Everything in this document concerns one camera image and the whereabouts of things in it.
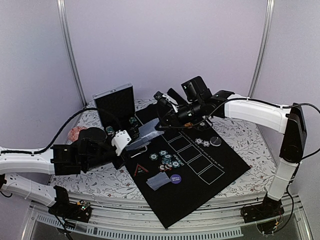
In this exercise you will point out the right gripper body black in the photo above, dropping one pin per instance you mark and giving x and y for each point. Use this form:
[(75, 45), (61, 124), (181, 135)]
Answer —
[(179, 123)]

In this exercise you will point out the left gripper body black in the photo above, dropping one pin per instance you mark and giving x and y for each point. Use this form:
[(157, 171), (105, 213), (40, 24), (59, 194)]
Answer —
[(93, 162)]

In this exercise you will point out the blue ten chip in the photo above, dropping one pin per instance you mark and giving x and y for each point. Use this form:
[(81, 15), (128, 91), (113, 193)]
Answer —
[(199, 141), (206, 143)]

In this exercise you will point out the black round dealer button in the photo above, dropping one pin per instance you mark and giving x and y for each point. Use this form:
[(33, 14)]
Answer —
[(215, 141)]

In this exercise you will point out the blue playing card deck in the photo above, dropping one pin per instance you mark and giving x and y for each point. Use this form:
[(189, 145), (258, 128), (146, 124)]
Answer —
[(143, 141)]

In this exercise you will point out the green poker chip stack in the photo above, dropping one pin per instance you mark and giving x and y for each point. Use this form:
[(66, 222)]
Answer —
[(134, 122)]

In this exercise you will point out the black red triangle button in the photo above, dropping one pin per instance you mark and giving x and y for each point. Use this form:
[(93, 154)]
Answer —
[(140, 170)]

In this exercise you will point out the chip pile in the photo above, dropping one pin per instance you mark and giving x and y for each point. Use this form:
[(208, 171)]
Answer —
[(168, 162)]

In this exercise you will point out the green twenty chip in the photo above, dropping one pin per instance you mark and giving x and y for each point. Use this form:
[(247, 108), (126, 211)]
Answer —
[(153, 156)]

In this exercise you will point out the purple small blind button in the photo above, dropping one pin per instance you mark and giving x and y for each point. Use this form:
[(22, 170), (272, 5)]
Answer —
[(175, 178)]

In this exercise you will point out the dealt card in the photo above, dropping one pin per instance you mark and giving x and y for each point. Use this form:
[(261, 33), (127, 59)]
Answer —
[(159, 178), (154, 185), (150, 128)]

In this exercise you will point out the orange big blind button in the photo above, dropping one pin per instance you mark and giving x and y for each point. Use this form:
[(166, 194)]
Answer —
[(189, 124)]

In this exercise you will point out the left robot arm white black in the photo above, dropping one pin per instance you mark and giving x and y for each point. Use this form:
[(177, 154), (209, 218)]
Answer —
[(14, 161)]

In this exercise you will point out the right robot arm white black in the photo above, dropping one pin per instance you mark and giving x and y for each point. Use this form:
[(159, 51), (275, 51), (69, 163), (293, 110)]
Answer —
[(201, 104)]

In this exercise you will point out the red patterned small dish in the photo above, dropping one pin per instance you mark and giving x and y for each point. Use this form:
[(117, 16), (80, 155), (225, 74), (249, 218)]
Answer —
[(73, 134)]

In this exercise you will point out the aluminium poker chip case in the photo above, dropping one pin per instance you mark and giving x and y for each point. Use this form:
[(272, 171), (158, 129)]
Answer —
[(116, 106)]

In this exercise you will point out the black poker play mat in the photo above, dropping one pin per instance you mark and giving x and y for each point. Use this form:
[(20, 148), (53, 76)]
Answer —
[(205, 172)]

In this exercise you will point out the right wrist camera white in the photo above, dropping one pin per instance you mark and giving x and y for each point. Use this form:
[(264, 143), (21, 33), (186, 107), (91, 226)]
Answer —
[(165, 100)]

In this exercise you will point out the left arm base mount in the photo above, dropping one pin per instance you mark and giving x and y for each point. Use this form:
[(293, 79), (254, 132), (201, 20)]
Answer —
[(80, 211)]

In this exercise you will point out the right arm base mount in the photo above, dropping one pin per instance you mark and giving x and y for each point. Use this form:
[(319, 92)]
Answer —
[(269, 208)]

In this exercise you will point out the right aluminium frame post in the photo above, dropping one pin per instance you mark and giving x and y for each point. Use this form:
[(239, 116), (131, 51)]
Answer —
[(270, 4)]

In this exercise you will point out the aluminium frame post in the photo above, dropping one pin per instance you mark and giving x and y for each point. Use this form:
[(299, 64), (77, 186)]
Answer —
[(270, 4), (61, 8)]

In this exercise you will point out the left aluminium frame post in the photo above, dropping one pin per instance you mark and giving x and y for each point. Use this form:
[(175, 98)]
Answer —
[(61, 8)]

